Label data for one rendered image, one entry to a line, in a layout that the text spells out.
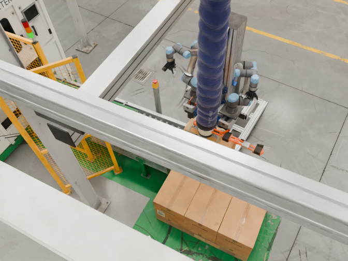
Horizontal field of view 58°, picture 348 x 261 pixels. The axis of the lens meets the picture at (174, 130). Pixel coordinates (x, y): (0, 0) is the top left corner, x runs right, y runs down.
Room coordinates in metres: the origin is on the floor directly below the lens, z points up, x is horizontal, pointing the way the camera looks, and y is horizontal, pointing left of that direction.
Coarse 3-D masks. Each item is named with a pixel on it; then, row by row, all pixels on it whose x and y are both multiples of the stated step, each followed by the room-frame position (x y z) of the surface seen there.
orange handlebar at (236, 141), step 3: (195, 120) 2.14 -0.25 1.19; (195, 123) 2.10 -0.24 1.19; (213, 129) 2.00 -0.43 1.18; (216, 129) 1.99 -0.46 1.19; (213, 132) 1.96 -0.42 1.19; (219, 135) 1.92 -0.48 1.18; (222, 135) 1.91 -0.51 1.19; (234, 138) 1.87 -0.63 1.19; (237, 138) 1.86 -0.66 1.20; (234, 141) 1.82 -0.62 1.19; (237, 141) 1.82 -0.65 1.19; (240, 141) 1.82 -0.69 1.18; (240, 144) 1.78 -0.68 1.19; (249, 147) 1.74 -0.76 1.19; (252, 147) 1.75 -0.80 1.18; (252, 150) 1.71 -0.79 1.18; (261, 153) 1.66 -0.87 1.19
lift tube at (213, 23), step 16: (208, 0) 1.94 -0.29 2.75; (224, 0) 1.93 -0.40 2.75; (208, 16) 1.95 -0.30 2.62; (224, 16) 1.95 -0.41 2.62; (208, 32) 1.94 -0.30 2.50; (224, 32) 1.95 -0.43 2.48; (208, 48) 1.93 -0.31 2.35; (224, 48) 1.96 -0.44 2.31; (208, 64) 1.93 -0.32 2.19; (208, 80) 1.94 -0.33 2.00; (208, 96) 1.93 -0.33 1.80
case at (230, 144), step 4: (192, 120) 2.34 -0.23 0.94; (188, 124) 2.28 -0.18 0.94; (184, 128) 2.22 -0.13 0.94; (192, 128) 2.21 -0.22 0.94; (196, 132) 2.16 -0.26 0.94; (220, 140) 2.02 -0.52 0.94; (224, 144) 1.95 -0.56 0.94; (228, 144) 1.95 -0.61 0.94; (232, 144) 1.95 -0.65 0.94; (232, 148) 1.94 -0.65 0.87
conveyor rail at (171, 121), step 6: (60, 78) 3.61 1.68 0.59; (72, 84) 3.48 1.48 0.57; (78, 84) 3.44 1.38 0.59; (120, 102) 3.04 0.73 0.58; (138, 108) 2.89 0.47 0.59; (144, 108) 2.88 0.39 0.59; (150, 114) 2.79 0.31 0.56; (156, 114) 2.75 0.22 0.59; (162, 114) 2.74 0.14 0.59; (168, 120) 2.64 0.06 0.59; (174, 120) 2.63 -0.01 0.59; (180, 126) 2.55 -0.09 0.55
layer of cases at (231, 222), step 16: (176, 176) 1.81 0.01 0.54; (160, 192) 1.62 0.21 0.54; (176, 192) 1.60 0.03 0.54; (192, 192) 1.59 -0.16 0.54; (208, 192) 1.57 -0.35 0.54; (160, 208) 1.47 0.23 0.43; (176, 208) 1.40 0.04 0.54; (192, 208) 1.39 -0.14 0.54; (208, 208) 1.38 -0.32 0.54; (224, 208) 1.36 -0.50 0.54; (240, 208) 1.35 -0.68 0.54; (256, 208) 1.34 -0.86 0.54; (192, 224) 1.25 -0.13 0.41; (208, 224) 1.19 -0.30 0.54; (224, 224) 1.18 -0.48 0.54; (240, 224) 1.17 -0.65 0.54; (256, 224) 1.16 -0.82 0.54; (224, 240) 1.06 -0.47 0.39; (240, 240) 1.00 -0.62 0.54
